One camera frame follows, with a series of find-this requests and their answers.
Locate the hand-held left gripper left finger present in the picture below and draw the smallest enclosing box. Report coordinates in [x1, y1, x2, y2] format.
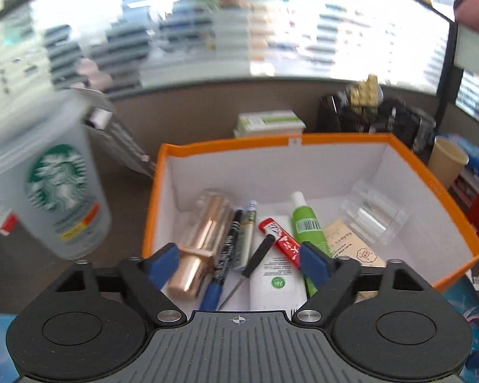
[44, 243, 186, 326]

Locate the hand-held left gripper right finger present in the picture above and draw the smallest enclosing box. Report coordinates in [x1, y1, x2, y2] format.
[294, 241, 434, 326]

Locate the red lighter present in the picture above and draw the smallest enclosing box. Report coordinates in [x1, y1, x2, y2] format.
[259, 217, 304, 270]

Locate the white bottle green round label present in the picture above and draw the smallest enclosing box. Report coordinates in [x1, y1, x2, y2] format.
[249, 215, 308, 312]

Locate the small black screwdriver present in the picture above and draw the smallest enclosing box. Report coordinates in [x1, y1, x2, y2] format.
[217, 233, 276, 312]

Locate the clear metallic perfume bottle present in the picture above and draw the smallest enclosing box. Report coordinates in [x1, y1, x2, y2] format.
[168, 189, 236, 298]

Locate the black marker blue cap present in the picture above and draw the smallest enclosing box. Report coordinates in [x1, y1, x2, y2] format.
[200, 207, 244, 312]

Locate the silver pen tube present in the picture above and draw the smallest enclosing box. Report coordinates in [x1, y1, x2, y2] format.
[235, 200, 260, 273]

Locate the clear plastic container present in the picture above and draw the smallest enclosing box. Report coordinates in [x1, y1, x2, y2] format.
[341, 179, 410, 246]

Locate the orange cardboard box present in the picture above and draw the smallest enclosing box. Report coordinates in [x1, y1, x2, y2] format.
[141, 132, 479, 294]

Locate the brown kraft paper packet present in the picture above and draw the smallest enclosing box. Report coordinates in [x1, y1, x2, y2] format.
[323, 219, 388, 300]

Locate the green glue tube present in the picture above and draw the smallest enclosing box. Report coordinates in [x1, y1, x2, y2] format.
[291, 191, 332, 297]

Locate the frosted plastic cup green logo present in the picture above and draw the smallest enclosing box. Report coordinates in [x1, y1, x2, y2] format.
[0, 92, 112, 260]

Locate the clear plastic packaging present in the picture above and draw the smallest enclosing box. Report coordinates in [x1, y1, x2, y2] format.
[80, 92, 156, 177]

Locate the green white box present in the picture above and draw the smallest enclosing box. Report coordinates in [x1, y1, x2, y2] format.
[235, 111, 306, 139]

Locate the printed anime mouse mat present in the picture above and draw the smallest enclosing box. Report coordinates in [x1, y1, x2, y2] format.
[0, 273, 479, 383]

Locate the black mesh basket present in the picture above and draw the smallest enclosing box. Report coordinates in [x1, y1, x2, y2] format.
[317, 94, 436, 153]

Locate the beige paper cup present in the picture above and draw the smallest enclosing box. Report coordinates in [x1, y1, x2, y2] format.
[427, 136, 469, 190]

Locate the red white card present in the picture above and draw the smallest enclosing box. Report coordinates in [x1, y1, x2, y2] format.
[0, 199, 20, 236]

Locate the beige building brick plate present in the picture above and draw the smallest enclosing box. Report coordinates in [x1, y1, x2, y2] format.
[349, 74, 382, 108]

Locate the blue snack packet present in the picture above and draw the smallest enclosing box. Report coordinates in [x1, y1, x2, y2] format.
[443, 133, 479, 176]

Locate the grey panel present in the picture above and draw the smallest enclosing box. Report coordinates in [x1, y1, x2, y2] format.
[452, 22, 479, 77]

